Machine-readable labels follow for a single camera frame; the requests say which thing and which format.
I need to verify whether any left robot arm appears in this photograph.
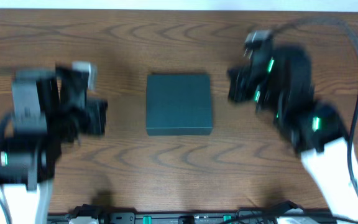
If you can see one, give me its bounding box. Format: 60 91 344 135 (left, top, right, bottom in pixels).
0 62 108 223

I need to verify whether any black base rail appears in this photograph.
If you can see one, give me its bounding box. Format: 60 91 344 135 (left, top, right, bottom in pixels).
47 202 341 224

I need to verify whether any black gift box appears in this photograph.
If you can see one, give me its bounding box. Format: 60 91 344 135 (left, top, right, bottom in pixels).
145 74 213 136

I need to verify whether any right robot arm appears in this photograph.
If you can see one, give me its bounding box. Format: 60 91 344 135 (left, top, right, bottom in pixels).
228 40 358 222

